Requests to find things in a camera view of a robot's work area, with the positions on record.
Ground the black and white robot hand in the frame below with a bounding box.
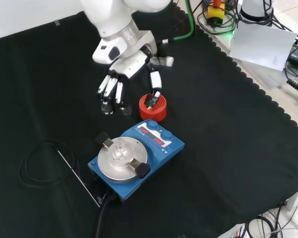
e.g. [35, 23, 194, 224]
[96, 46, 174, 117]

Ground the heater with blue base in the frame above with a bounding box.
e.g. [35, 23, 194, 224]
[87, 119, 186, 205]

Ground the clear round-bottom flask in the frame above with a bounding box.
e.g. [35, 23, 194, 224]
[111, 138, 130, 162]

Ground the yellow stop button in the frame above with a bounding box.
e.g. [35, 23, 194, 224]
[206, 0, 225, 26]

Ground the black cloth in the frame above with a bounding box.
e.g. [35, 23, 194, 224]
[0, 1, 298, 238]

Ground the steel probe rod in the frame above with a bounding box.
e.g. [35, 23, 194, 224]
[57, 149, 101, 208]

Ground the pale board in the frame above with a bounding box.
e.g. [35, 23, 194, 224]
[229, 20, 298, 73]

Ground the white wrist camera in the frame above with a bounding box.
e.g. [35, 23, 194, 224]
[92, 39, 122, 65]

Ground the red ribbed ring holder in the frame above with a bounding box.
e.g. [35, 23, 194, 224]
[139, 93, 168, 122]

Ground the green cable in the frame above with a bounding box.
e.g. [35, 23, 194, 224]
[173, 0, 196, 42]

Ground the thin black probe cable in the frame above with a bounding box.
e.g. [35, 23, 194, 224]
[18, 139, 90, 189]

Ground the thick black power cable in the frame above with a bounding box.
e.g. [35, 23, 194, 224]
[94, 192, 120, 238]

